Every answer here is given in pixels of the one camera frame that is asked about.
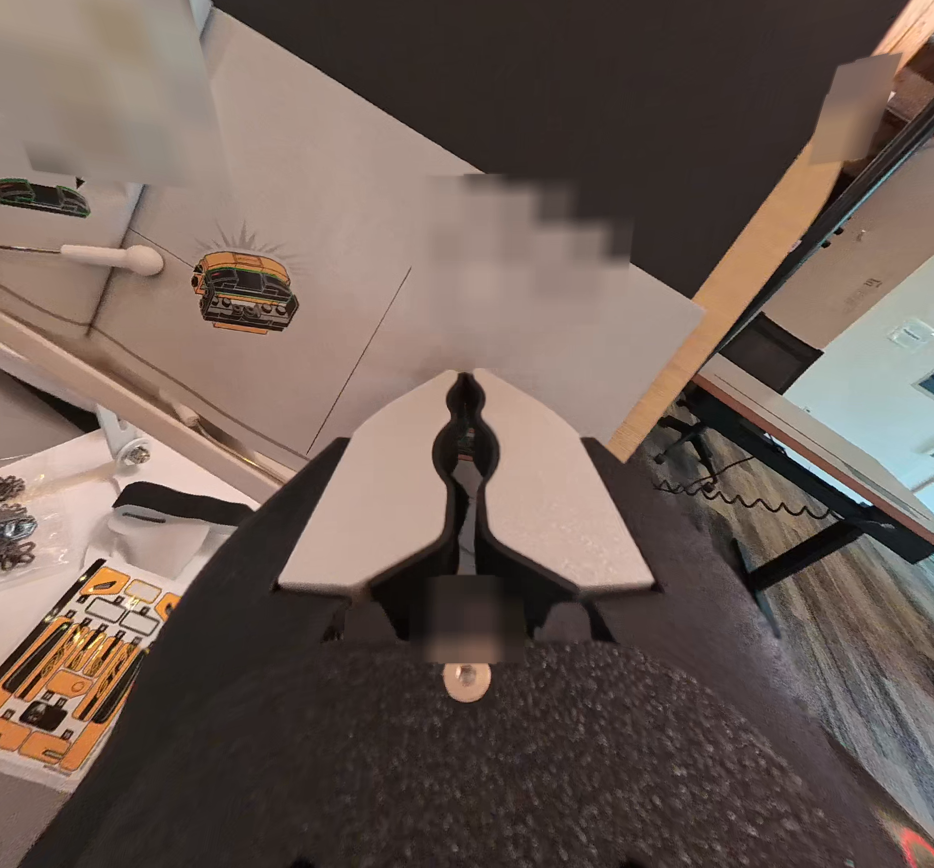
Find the orange edged office desk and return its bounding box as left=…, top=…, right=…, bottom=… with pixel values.
left=689, top=350, right=934, bottom=614

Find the black office chair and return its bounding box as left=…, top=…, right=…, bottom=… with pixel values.
left=657, top=314, right=826, bottom=478

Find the lego instruction booklet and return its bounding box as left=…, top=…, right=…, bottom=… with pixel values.
left=0, top=3, right=707, bottom=462

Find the wooden post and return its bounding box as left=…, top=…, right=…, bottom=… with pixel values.
left=607, top=3, right=934, bottom=462

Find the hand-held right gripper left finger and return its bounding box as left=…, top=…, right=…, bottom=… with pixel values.
left=276, top=369, right=468, bottom=599

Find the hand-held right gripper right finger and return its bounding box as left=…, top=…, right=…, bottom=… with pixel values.
left=464, top=368, right=658, bottom=599

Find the orange black sticker sheet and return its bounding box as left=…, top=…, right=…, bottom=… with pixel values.
left=0, top=558, right=183, bottom=785

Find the white holder with black strap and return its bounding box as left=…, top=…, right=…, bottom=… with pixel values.
left=109, top=481, right=252, bottom=581

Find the plastic bag of black parts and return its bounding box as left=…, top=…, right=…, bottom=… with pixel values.
left=0, top=473, right=74, bottom=581

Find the dark flat panel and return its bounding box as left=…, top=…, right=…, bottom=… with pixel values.
left=168, top=0, right=934, bottom=300

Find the black coiled cable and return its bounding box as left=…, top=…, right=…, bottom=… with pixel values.
left=651, top=474, right=833, bottom=525

